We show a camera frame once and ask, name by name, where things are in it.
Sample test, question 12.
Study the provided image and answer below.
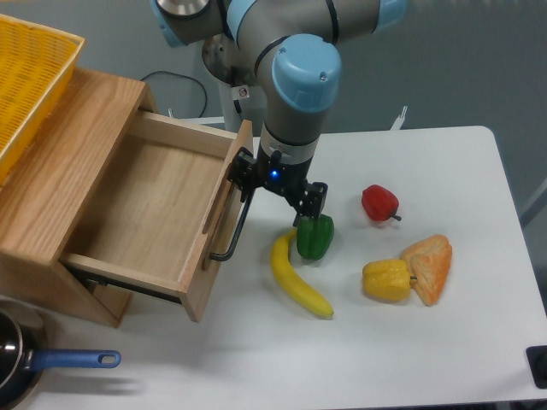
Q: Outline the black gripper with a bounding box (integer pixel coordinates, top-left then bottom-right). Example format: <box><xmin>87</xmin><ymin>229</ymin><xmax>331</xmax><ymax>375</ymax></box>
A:
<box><xmin>226</xmin><ymin>147</ymin><xmax>328</xmax><ymax>227</ymax></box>

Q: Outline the wooden top drawer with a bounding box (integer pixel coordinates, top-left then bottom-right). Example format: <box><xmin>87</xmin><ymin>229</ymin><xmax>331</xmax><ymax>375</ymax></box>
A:
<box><xmin>61</xmin><ymin>112</ymin><xmax>253</xmax><ymax>321</ymax></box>

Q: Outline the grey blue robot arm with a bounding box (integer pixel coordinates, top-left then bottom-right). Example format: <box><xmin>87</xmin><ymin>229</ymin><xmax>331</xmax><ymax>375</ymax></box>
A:
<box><xmin>151</xmin><ymin>1</ymin><xmax>407</xmax><ymax>219</ymax></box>

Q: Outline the wooden drawer cabinet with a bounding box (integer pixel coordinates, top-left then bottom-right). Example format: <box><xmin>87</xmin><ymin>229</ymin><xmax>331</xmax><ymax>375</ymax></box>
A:
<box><xmin>1</xmin><ymin>67</ymin><xmax>156</xmax><ymax>327</ymax></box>

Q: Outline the green toy bell pepper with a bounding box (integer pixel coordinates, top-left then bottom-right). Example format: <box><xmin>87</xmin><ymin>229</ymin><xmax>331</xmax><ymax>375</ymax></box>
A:
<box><xmin>297</xmin><ymin>214</ymin><xmax>334</xmax><ymax>261</ymax></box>

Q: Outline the yellow toy banana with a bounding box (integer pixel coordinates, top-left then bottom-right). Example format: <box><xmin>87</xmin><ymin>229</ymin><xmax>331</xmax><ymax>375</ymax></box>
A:
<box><xmin>270</xmin><ymin>228</ymin><xmax>334</xmax><ymax>319</ymax></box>

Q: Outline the red toy bell pepper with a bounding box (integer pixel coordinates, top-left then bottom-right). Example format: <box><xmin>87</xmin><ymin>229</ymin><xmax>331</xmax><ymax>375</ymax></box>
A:
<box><xmin>361</xmin><ymin>184</ymin><xmax>402</xmax><ymax>223</ymax></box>

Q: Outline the yellow toy bell pepper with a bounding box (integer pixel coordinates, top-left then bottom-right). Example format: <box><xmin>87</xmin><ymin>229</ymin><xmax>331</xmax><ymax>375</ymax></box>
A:
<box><xmin>362</xmin><ymin>259</ymin><xmax>413</xmax><ymax>302</ymax></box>

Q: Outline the orange toy croissant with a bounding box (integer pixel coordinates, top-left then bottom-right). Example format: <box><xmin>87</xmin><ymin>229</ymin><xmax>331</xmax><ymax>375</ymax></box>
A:
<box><xmin>401</xmin><ymin>234</ymin><xmax>452</xmax><ymax>307</ymax></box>

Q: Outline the black corner device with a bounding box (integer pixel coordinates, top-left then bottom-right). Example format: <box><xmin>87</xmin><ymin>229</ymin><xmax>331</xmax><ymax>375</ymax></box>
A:
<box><xmin>526</xmin><ymin>345</ymin><xmax>547</xmax><ymax>390</ymax></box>

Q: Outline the yellow plastic basket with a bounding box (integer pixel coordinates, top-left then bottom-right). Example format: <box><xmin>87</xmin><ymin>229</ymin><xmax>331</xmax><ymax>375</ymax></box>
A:
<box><xmin>1</xmin><ymin>15</ymin><xmax>85</xmax><ymax>180</ymax></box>

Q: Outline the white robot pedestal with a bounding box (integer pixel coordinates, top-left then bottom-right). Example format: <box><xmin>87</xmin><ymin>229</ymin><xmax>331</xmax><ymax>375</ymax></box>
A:
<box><xmin>166</xmin><ymin>35</ymin><xmax>409</xmax><ymax>138</ymax></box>

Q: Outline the black cable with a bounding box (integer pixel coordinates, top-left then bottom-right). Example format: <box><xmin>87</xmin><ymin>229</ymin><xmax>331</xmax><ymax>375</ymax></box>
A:
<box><xmin>139</xmin><ymin>70</ymin><xmax>209</xmax><ymax>120</ymax></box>

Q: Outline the blue handled frying pan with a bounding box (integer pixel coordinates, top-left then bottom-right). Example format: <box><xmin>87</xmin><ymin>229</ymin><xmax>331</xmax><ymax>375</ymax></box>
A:
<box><xmin>1</xmin><ymin>308</ymin><xmax>121</xmax><ymax>409</ymax></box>

